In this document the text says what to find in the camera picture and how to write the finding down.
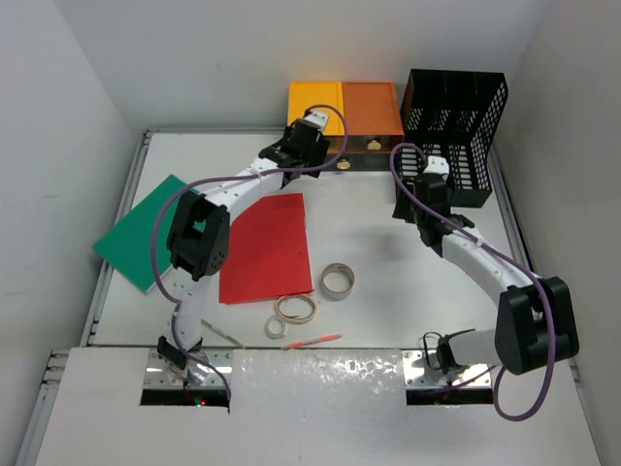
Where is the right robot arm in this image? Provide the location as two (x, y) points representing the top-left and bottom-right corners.
(393, 174), (579, 375)

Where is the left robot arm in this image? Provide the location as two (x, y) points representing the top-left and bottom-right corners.
(151, 110), (330, 375)

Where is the grey bottom drawer box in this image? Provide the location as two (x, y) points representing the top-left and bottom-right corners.
(322, 151), (389, 172)

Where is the yellow drawer box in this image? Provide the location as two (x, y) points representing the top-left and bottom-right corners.
(287, 82), (344, 154)

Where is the orange drawer box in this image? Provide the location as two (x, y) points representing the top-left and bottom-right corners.
(343, 82), (404, 152)

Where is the black mesh file organizer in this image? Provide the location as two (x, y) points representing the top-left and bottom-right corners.
(400, 69), (508, 208)

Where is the silver tape roll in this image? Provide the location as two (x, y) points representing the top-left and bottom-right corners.
(320, 263), (355, 301)

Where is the red folder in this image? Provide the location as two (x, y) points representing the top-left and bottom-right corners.
(218, 193), (314, 305)

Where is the orange highlighter pen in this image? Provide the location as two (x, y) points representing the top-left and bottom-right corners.
(281, 334), (343, 350)

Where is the beige masking tape roll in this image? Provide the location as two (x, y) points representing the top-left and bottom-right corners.
(275, 294), (318, 325)

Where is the small clear tape roll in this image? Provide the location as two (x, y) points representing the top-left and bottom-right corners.
(264, 316), (286, 340)

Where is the green notebook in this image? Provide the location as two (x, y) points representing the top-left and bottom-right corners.
(93, 175), (185, 294)

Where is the white foam front board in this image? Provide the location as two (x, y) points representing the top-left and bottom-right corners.
(37, 348), (599, 465)

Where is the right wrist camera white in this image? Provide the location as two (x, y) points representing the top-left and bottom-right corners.
(423, 155), (450, 180)

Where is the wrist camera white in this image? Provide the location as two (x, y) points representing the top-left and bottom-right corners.
(303, 109), (330, 133)
(423, 155), (450, 180)

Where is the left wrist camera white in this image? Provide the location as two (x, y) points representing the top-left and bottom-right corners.
(303, 109), (330, 133)

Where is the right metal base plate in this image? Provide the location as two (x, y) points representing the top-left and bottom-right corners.
(402, 349), (492, 389)

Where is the metal base plate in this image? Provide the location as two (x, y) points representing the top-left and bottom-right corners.
(143, 345), (234, 389)
(402, 349), (492, 389)

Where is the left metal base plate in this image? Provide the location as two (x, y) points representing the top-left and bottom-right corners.
(143, 345), (234, 389)

